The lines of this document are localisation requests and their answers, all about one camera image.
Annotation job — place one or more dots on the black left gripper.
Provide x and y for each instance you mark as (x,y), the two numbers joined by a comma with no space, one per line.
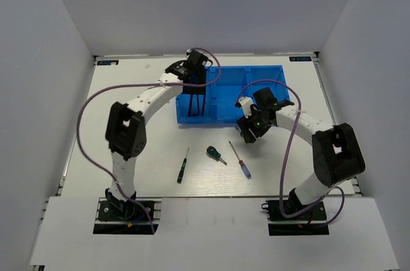
(196,90)

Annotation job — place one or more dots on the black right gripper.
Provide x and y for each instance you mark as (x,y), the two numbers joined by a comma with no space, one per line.
(245,123)

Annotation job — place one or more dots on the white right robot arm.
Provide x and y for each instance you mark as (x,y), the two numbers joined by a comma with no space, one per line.
(336,153)

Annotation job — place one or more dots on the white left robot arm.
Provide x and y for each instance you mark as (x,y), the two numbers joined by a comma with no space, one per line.
(126,133)

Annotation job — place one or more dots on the blue three-compartment bin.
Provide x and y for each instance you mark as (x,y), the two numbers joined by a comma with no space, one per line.
(243,80)

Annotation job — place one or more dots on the slim green black screwdriver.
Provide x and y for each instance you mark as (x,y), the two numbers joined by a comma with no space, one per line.
(182,169)

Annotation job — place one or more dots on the dark right corner label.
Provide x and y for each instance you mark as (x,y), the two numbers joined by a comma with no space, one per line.
(300,58)

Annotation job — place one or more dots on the dark corner label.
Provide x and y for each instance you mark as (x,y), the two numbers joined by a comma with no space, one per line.
(107,62)
(300,58)

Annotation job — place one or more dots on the dark left corner label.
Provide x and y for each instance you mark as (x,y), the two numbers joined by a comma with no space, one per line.
(107,62)

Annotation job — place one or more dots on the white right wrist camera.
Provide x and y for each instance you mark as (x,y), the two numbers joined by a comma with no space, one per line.
(245,104)

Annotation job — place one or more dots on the blue red handle screwdriver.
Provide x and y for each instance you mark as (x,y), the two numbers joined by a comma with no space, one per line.
(243,166)

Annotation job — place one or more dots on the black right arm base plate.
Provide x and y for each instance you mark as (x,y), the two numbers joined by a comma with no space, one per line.
(311,223)

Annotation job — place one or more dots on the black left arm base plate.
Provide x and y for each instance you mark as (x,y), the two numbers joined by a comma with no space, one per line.
(110,221)

